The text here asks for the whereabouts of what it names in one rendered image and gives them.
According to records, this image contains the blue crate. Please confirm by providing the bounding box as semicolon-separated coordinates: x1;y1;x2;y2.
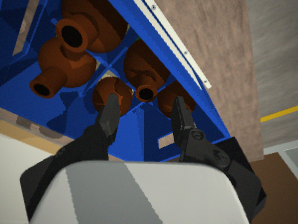
0;0;223;162

